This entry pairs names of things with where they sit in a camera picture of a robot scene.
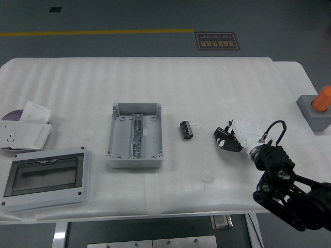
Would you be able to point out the open grey junction box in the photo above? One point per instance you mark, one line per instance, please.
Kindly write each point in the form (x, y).
(121, 139)

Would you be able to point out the purple round disc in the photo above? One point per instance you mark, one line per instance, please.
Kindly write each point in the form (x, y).
(13, 115)

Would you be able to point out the grey lid with clear window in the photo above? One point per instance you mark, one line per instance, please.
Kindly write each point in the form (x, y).
(46, 178)

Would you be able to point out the brown floor sign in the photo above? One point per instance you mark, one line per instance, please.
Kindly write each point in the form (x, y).
(217, 40)

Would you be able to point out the white wall socket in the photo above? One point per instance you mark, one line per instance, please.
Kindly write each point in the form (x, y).
(9, 134)

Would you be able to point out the white double switch panel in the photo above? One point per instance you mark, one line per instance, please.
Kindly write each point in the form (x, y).
(32, 136)

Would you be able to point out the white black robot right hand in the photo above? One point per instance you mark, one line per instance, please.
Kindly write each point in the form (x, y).
(245, 131)

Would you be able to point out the translucent tape strip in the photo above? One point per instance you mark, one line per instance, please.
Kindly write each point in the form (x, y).
(153, 193)

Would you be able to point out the grey metal plate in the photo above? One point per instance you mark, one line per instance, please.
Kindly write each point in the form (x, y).
(120, 244)

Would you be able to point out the grey block base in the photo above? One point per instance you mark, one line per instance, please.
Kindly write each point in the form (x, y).
(314, 116)

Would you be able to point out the metal rail in box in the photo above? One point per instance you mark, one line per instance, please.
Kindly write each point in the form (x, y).
(136, 137)

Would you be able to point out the white foam mat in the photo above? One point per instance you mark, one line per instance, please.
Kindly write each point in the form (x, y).
(165, 87)

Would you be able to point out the orange cylinder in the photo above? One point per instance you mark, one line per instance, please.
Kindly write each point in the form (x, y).
(322, 99)

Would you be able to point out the white table leg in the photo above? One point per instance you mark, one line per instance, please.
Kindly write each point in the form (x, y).
(60, 235)
(254, 230)

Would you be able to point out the black cylindrical battery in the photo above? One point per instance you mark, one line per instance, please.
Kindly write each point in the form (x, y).
(186, 130)

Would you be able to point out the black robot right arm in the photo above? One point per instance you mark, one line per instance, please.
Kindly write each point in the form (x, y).
(282, 180)

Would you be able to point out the metal bracket under table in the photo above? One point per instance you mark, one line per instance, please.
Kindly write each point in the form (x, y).
(222, 222)

